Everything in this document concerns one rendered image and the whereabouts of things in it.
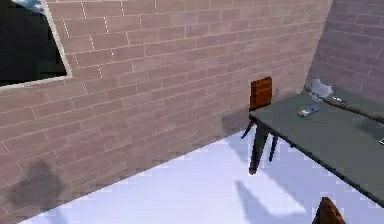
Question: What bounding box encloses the brown wooden chair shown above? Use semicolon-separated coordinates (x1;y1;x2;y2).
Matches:
240;76;279;163
311;196;348;224

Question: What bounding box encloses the crumpled white paper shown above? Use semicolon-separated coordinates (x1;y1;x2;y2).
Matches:
304;78;334;102

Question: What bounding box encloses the dark green table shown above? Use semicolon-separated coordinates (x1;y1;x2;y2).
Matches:
248;87;384;208

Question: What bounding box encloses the dark window with pale frame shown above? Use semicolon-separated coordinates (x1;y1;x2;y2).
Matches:
0;0;74;92

